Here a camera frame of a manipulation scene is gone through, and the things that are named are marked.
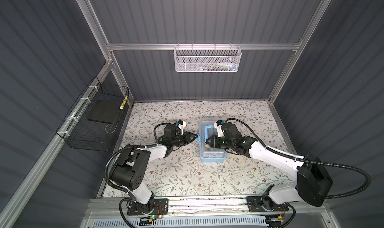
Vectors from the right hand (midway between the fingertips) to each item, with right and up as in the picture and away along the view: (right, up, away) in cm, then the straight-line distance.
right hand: (209, 142), depth 82 cm
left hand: (-6, +2, +6) cm, 9 cm away
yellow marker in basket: (-47, +22, -1) cm, 52 cm away
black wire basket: (-58, +10, -11) cm, 60 cm away
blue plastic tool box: (+1, -12, +6) cm, 14 cm away
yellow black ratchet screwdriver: (-1, -3, +2) cm, 4 cm away
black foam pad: (-54, +17, -6) cm, 57 cm away
